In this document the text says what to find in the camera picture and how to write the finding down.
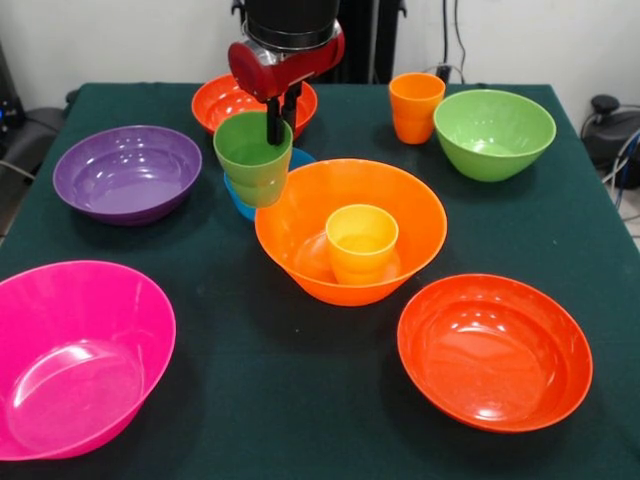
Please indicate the purple plastic bowl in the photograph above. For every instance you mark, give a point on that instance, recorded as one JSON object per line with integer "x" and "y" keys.
{"x": 125, "y": 170}

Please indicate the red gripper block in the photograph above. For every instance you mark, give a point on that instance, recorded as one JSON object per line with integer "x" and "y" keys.
{"x": 290, "y": 70}

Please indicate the blue plastic bowl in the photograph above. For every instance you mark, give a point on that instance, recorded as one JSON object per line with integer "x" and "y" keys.
{"x": 242, "y": 207}

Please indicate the pink plastic bowl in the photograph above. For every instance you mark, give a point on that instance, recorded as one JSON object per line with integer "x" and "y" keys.
{"x": 75, "y": 340}

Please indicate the green plastic bowl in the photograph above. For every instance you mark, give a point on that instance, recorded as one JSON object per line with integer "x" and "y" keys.
{"x": 495, "y": 130}

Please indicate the black computer tower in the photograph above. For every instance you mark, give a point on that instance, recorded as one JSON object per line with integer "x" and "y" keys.
{"x": 7, "y": 85}

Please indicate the dark green table cloth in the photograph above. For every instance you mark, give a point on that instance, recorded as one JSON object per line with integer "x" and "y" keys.
{"x": 500, "y": 240}

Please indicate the orange plastic bowl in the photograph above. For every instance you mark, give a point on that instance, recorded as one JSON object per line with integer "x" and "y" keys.
{"x": 420, "y": 215}

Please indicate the red plastic bowl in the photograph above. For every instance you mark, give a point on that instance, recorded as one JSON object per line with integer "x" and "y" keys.
{"x": 490, "y": 360}
{"x": 215, "y": 105}

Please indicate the orange plastic cup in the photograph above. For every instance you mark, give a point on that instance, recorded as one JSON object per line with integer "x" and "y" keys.
{"x": 415, "y": 110}

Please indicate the green plastic cup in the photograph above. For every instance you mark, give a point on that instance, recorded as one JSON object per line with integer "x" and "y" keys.
{"x": 250, "y": 175}

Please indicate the yellow plastic cup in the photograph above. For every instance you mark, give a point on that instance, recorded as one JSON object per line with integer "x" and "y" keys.
{"x": 360, "y": 260}

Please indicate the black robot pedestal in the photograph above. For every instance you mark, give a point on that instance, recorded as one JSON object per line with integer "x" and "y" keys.
{"x": 370, "y": 40}

